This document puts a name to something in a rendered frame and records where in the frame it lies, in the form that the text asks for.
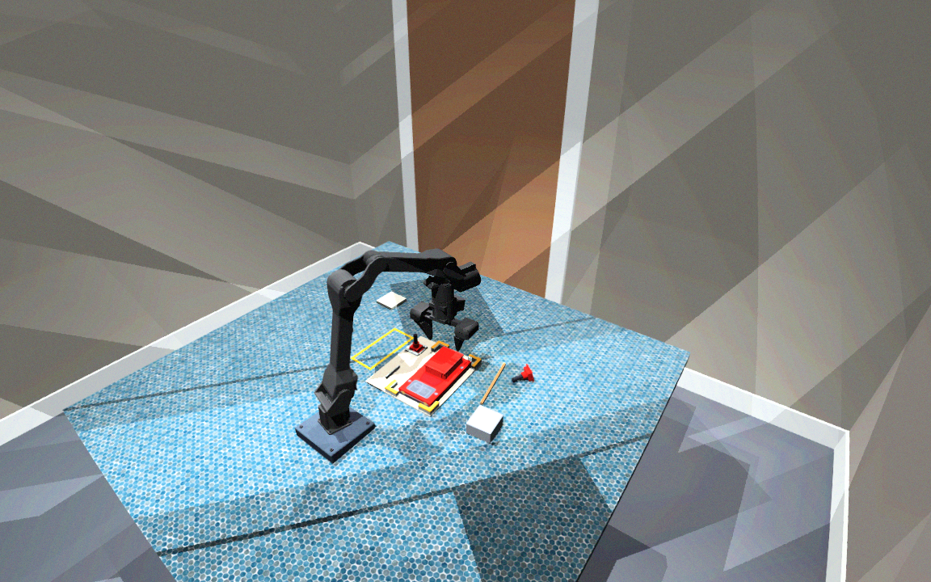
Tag white flat square slab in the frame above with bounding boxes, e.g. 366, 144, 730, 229
377, 292, 407, 310

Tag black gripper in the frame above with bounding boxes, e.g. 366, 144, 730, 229
410, 297, 478, 352

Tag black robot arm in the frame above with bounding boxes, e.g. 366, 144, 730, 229
314, 248, 481, 435

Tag white rectangular block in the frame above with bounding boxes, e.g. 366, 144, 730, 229
466, 405, 503, 443

